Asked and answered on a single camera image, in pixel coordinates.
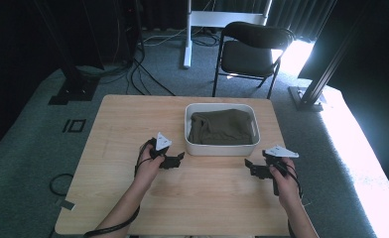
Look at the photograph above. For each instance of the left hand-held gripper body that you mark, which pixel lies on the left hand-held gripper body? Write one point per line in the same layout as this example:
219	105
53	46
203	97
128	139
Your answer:
164	145

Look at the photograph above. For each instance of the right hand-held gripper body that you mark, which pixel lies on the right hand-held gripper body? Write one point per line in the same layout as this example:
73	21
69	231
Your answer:
277	158

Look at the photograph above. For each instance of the white plastic bin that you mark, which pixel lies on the white plastic bin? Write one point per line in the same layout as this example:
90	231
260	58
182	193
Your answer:
195	148

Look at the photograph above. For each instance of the olive green pants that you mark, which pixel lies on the olive green pants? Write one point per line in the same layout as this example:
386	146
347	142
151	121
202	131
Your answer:
222	129

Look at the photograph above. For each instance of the person's left hand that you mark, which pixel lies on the person's left hand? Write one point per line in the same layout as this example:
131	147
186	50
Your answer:
148	172

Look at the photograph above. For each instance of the person's right hand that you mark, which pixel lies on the person's right hand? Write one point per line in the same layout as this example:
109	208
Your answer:
286	188

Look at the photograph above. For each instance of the black metal stand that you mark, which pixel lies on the black metal stand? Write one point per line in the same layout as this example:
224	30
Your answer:
315	89
71	82

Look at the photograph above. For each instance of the black folding chair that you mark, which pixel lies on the black folding chair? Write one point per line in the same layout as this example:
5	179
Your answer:
248	56

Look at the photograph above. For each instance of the dark curtain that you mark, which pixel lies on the dark curtain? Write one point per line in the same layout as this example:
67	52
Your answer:
298	16

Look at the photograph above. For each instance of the white metal desk frame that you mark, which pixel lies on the white metal desk frame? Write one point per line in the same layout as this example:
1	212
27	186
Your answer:
187	39

